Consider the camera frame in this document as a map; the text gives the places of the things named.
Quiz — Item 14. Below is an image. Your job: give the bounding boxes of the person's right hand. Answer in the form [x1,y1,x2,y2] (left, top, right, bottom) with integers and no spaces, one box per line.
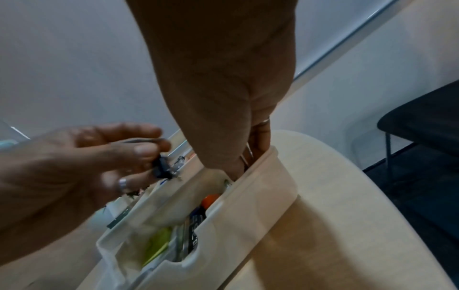
[125,0,300,182]

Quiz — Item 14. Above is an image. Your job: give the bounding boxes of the person's left hand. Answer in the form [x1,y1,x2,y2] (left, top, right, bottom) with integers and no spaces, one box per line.
[0,122,173,265]

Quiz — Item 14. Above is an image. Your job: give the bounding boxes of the black binder clip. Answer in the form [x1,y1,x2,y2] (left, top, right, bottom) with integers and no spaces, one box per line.
[151,154,181,182]

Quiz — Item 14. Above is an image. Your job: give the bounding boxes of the clear plastic container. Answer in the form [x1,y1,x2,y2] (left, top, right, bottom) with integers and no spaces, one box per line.
[0,118,33,149]

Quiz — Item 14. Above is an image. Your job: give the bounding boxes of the yellow-green packet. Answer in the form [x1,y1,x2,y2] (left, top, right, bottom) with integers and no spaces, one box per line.
[142,226,174,268]

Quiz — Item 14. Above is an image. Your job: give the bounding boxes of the orange capped marker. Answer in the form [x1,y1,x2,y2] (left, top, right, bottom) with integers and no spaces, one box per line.
[200,193,222,208]

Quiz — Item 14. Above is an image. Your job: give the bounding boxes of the white plastic storage box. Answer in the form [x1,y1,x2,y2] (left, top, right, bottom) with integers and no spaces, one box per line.
[75,145,299,290]

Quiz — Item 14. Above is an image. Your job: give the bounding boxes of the black printed tube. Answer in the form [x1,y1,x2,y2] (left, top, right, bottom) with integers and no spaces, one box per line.
[181,206,209,257]

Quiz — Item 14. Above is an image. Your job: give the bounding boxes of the black chair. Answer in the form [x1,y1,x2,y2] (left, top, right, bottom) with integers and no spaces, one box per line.
[376,81,459,178]

